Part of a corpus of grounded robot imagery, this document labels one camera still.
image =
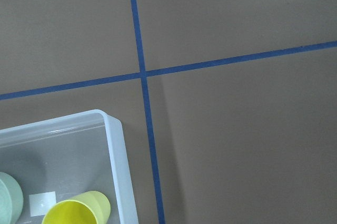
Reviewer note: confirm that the yellow plastic cup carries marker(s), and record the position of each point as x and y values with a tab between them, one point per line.
88	207

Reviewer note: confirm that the white label in box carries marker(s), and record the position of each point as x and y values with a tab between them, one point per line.
41	203

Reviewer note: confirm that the clear plastic storage box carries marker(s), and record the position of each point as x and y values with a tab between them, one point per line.
71	155

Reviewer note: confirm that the light green bowl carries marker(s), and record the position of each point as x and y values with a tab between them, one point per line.
11	199

